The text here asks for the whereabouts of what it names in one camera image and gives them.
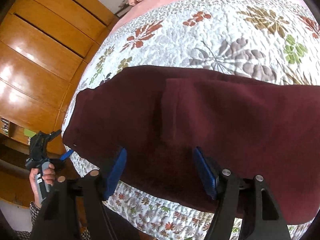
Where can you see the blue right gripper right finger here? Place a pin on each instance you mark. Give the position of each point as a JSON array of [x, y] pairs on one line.
[[262, 217]]

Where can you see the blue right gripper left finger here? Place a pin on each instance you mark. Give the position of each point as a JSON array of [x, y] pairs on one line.
[[58, 217]]

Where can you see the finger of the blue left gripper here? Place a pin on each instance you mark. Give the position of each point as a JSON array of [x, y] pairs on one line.
[[66, 155]]

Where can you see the maroon pants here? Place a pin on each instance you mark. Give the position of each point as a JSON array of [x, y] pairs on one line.
[[160, 114]]

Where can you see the wooden desk shelf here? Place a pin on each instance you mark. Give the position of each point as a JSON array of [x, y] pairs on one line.
[[12, 159]]

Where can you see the orange wooden wardrobe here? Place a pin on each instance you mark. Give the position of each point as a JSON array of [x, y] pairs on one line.
[[45, 47]]

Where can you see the white floral quilt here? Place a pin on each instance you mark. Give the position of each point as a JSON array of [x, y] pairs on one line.
[[268, 40]]

